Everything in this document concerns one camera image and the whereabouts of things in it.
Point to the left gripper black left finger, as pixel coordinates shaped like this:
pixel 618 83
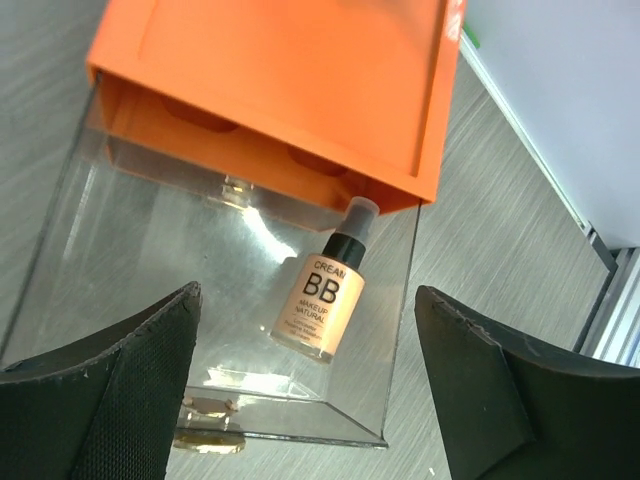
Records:
pixel 105 406

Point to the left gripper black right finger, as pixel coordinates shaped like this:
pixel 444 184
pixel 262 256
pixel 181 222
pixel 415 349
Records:
pixel 511 406

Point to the round BB cream bottle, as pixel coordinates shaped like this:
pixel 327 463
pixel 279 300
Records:
pixel 326 292

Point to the clear lower drawer gold knob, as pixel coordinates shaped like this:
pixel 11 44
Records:
pixel 209 444

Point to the orange drawer box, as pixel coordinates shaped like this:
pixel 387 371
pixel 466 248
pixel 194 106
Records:
pixel 292 107

